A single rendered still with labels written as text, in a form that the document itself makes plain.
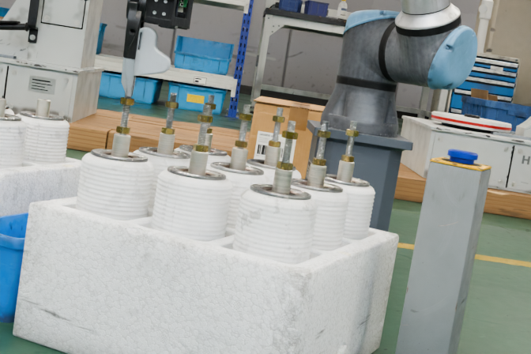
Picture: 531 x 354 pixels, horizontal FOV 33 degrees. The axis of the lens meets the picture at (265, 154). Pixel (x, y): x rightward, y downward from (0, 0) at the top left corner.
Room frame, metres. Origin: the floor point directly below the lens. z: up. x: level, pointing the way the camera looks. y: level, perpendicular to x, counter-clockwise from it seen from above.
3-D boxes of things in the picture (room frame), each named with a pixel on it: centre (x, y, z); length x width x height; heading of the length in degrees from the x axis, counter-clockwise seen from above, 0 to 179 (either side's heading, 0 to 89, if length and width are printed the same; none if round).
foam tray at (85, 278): (1.24, 0.04, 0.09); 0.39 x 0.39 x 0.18; 67
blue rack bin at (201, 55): (6.02, 0.51, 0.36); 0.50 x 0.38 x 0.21; 3
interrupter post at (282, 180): (1.09, -0.03, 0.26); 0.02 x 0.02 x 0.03
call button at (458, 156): (1.20, -0.26, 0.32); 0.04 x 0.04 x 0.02
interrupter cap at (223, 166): (1.24, 0.04, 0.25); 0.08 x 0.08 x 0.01
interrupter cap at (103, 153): (1.18, 0.19, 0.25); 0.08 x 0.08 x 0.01
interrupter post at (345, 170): (1.30, -0.12, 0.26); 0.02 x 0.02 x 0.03
